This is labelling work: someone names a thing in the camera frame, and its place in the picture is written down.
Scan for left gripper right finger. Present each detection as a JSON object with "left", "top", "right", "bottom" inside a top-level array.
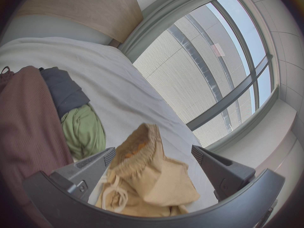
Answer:
[{"left": 191, "top": 144, "right": 256, "bottom": 203}]

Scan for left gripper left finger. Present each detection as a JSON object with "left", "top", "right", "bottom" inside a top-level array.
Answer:
[{"left": 49, "top": 147, "right": 117, "bottom": 199}]

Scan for tan shorts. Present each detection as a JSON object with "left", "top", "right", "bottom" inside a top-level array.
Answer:
[{"left": 95, "top": 123, "right": 201, "bottom": 219}]

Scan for bed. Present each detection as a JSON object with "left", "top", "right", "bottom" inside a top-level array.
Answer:
[{"left": 0, "top": 0, "right": 216, "bottom": 214}]

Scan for green garment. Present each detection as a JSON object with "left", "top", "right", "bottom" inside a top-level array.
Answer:
[{"left": 60, "top": 103, "right": 106, "bottom": 160}]

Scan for grey-green curtain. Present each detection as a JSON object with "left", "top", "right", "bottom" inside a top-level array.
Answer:
[
  {"left": 206, "top": 84, "right": 280, "bottom": 155},
  {"left": 118, "top": 0, "right": 241, "bottom": 62}
]

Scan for brown shorts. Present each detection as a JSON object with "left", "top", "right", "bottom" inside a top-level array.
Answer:
[{"left": 0, "top": 65, "right": 74, "bottom": 224}]

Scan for black garment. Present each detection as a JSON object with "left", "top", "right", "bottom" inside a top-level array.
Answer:
[{"left": 39, "top": 66, "right": 91, "bottom": 121}]

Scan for window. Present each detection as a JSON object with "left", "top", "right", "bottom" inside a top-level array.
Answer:
[{"left": 133, "top": 0, "right": 274, "bottom": 149}]

